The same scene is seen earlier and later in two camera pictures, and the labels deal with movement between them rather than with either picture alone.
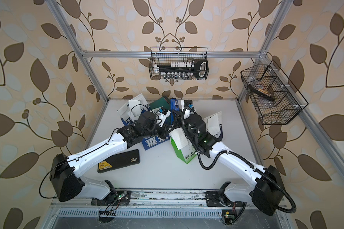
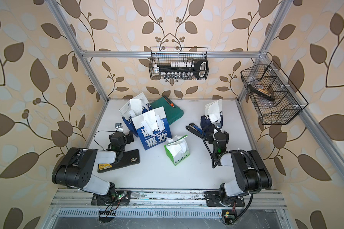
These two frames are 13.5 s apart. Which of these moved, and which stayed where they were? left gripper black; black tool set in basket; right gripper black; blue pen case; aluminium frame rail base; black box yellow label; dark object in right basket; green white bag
Moved: right gripper black; left gripper black; green white bag; blue pen case
Stayed: black box yellow label; aluminium frame rail base; dark object in right basket; black tool set in basket
